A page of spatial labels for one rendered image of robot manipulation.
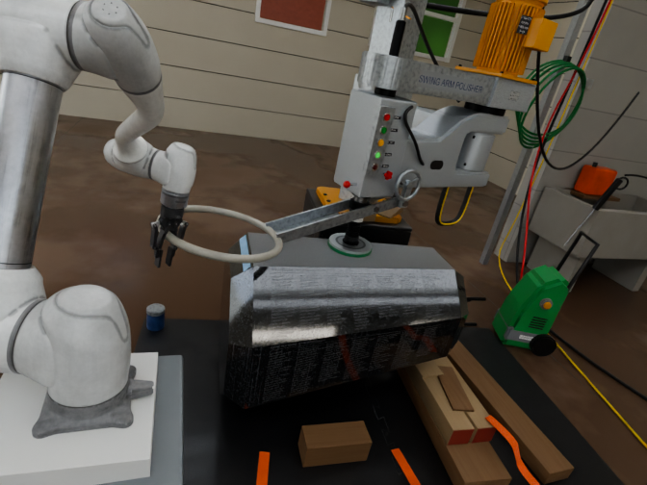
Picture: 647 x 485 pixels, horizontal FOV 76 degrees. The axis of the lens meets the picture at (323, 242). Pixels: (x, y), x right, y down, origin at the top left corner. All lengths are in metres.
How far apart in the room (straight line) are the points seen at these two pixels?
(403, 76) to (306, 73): 6.26
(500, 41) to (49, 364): 2.07
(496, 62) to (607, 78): 2.52
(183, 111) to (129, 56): 6.83
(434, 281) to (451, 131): 0.70
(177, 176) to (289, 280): 0.63
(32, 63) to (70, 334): 0.51
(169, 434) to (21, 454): 0.27
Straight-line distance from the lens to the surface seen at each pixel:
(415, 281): 1.97
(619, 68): 4.75
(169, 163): 1.42
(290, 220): 1.84
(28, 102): 1.01
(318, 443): 1.97
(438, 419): 2.24
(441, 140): 2.02
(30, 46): 1.01
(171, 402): 1.15
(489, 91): 2.15
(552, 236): 4.46
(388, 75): 1.73
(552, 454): 2.51
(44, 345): 0.95
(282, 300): 1.71
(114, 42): 0.95
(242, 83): 7.77
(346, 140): 1.87
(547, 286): 3.12
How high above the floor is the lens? 1.64
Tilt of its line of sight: 24 degrees down
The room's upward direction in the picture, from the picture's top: 11 degrees clockwise
